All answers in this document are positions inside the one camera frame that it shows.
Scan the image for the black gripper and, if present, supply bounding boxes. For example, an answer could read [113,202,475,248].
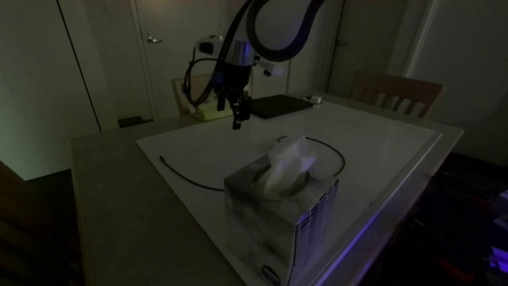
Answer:
[213,62,253,130]

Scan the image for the black charging cable with plug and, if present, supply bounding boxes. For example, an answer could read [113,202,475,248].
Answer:
[158,133,348,192]

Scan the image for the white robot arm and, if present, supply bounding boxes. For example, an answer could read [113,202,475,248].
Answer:
[182,0,326,130]

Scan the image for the black laptop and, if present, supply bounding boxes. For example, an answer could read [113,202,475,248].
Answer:
[251,94,312,119]

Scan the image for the yellow folded cloth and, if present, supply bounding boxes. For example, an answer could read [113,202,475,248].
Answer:
[194,94,245,122]

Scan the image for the wooden chair near door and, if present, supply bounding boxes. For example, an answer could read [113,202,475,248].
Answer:
[172,75,210,117]

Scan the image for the white closet doors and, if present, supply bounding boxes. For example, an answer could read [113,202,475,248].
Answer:
[248,0,342,97]

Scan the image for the grey tissue box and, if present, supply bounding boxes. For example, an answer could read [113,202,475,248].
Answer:
[224,136,339,286]

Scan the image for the white table mat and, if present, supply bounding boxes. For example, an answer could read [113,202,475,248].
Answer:
[139,103,442,286]

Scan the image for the wooden chair at side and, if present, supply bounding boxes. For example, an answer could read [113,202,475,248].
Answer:
[348,71,443,119]

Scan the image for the door with metal handle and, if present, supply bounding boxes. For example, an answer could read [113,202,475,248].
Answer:
[132,0,228,119]

